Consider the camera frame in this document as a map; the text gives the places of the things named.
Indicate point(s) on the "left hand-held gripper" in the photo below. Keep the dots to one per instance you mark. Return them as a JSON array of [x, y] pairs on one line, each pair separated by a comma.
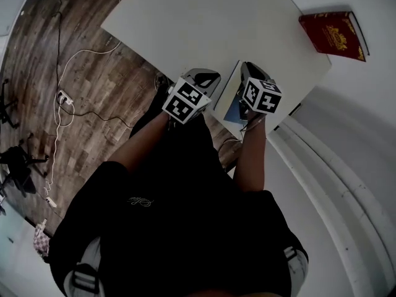
[[182, 104]]

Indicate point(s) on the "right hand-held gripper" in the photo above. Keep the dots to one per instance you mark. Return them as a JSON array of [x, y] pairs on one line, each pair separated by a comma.
[[263, 97]]

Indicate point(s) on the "white notebook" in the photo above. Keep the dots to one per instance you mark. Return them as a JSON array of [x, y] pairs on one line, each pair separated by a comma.
[[229, 94]]

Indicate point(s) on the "person's right forearm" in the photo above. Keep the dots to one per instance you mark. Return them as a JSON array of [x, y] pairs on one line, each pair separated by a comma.
[[252, 159]]

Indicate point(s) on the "person's left forearm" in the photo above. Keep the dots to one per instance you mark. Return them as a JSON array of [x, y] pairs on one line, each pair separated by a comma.
[[139, 147]]

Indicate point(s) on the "red hardcover book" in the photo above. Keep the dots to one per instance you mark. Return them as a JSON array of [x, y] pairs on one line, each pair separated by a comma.
[[334, 36]]

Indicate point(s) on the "white table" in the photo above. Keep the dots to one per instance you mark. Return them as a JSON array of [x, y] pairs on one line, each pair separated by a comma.
[[201, 26]]

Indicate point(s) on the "thin white pipe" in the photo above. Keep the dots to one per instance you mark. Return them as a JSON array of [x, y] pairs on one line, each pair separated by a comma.
[[309, 182]]

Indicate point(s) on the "white power strip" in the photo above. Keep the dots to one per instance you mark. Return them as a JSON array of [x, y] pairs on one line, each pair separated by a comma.
[[65, 97]]

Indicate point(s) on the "person's black shirt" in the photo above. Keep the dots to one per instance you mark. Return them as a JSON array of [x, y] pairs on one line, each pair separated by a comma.
[[173, 227]]

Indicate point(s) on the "thick white pipe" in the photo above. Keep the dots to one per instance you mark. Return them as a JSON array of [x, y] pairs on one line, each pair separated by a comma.
[[355, 196]]

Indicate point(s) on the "black office chair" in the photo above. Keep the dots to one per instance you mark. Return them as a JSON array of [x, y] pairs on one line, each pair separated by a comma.
[[18, 162]]

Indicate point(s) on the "pink checkered cloth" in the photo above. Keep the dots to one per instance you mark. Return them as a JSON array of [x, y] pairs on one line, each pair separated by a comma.
[[41, 240]]

